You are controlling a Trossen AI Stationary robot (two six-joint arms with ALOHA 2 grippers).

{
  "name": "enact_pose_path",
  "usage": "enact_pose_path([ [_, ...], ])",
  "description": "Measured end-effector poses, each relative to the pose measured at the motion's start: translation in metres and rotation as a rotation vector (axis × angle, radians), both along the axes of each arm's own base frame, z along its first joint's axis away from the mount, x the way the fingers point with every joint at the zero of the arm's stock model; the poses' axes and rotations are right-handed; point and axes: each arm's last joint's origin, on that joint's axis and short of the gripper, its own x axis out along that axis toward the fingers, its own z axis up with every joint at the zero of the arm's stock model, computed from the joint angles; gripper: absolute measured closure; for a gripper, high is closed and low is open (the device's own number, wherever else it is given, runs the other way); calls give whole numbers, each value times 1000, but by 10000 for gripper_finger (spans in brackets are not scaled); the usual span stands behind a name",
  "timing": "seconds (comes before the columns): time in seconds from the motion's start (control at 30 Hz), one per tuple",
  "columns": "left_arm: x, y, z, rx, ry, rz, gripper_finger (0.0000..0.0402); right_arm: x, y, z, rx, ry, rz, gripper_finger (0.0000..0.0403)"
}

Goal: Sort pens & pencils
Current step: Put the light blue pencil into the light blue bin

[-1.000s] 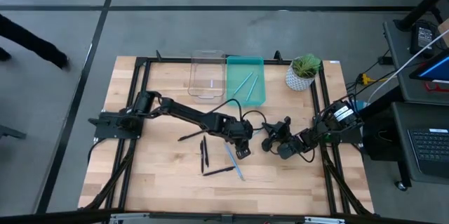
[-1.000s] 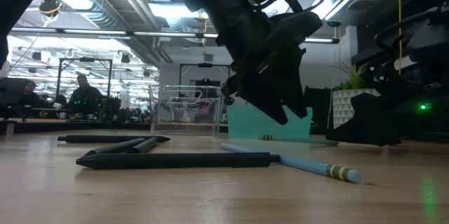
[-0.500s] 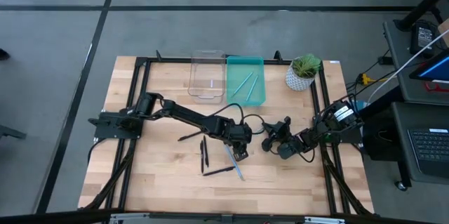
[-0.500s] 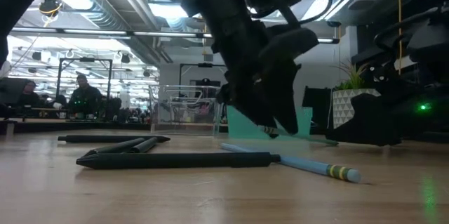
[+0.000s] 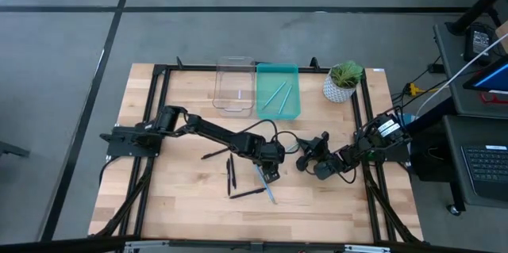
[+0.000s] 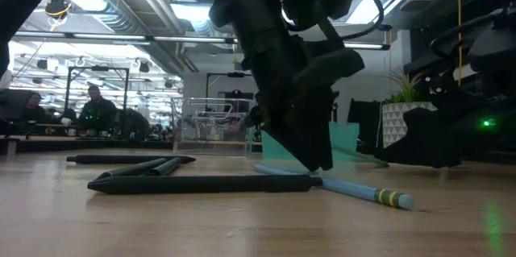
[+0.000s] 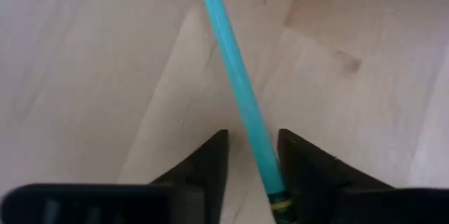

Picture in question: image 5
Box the yellow plug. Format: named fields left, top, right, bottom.
left=404, top=82, right=422, bottom=98

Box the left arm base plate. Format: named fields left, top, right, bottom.
left=98, top=124, right=164, bottom=159

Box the black laptop keyboard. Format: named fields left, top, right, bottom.
left=460, top=144, right=508, bottom=202

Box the red item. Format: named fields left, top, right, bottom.
left=479, top=90, right=508, bottom=105

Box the green plant in patterned pot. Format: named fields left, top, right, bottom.
left=321, top=60, right=364, bottom=104

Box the clear plastic bin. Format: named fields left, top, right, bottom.
left=212, top=56, right=256, bottom=118

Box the tablet with blue screen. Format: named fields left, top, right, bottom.
left=462, top=55, right=508, bottom=96

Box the white cable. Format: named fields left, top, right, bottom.
left=415, top=33, right=508, bottom=118

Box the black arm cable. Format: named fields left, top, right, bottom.
left=337, top=161, right=359, bottom=186
left=237, top=118, right=301, bottom=155

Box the silver bracket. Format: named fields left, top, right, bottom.
left=344, top=244, right=392, bottom=253
left=123, top=240, right=171, bottom=253

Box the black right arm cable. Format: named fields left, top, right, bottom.
left=337, top=161, right=359, bottom=186

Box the teal plastic bin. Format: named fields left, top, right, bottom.
left=256, top=63, right=302, bottom=121

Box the black rig bar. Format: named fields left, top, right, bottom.
left=0, top=236, right=508, bottom=253

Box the black bag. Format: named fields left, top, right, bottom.
left=408, top=125, right=456, bottom=183

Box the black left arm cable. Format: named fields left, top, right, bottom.
left=237, top=118, right=301, bottom=155

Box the blue pencil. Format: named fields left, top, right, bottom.
left=255, top=164, right=278, bottom=205

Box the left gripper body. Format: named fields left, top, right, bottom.
left=246, top=136, right=287, bottom=169

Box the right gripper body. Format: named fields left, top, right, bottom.
left=312, top=148, right=348, bottom=182

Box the black aluminium table frame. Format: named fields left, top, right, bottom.
left=89, top=56, right=424, bottom=246

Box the black stand leg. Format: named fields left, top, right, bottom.
left=444, top=0, right=508, bottom=36

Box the grey desk with laptop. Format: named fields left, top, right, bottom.
left=441, top=114, right=508, bottom=207

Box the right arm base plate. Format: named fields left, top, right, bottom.
left=354, top=129, right=410, bottom=163

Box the grey chair leg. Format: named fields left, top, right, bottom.
left=0, top=140, right=32, bottom=158

